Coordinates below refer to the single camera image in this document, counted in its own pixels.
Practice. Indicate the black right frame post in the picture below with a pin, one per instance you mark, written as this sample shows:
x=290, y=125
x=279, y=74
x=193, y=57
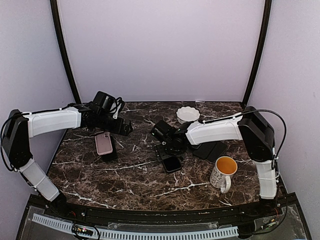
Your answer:
x=258, y=52

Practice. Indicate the white scalloped bowl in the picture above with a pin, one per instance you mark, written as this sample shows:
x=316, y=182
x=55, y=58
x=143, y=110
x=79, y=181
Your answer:
x=187, y=114

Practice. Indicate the white slotted cable duct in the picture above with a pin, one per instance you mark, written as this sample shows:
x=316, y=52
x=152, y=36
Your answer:
x=135, y=232

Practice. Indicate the black phone in stack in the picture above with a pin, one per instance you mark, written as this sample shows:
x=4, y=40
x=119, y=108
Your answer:
x=204, y=150

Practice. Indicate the black frame post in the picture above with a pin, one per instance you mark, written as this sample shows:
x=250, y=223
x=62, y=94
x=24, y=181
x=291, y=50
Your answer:
x=258, y=52
x=63, y=50

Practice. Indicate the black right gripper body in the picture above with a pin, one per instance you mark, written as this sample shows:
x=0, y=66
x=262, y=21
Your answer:
x=169, y=151

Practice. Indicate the white mug orange inside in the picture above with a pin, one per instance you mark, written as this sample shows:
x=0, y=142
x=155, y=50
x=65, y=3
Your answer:
x=221, y=176

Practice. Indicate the pink phone case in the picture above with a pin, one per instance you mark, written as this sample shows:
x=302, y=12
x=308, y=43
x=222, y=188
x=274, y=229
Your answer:
x=103, y=143

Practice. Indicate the black left frame post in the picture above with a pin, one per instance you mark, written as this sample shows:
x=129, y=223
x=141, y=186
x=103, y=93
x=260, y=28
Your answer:
x=63, y=50

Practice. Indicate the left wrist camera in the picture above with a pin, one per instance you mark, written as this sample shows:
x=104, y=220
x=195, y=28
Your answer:
x=105, y=104

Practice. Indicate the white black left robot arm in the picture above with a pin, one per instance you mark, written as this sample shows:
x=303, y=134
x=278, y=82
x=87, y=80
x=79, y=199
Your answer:
x=19, y=130

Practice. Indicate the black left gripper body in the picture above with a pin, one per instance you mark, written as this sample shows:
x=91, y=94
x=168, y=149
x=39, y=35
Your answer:
x=117, y=129

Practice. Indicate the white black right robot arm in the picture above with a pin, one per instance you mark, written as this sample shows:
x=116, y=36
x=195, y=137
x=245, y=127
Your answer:
x=248, y=126

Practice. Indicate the pink phone dark screen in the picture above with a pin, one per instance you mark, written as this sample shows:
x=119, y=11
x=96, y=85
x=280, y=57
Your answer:
x=171, y=164

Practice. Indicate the black front rail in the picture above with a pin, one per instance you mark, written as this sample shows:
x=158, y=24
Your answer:
x=244, y=214

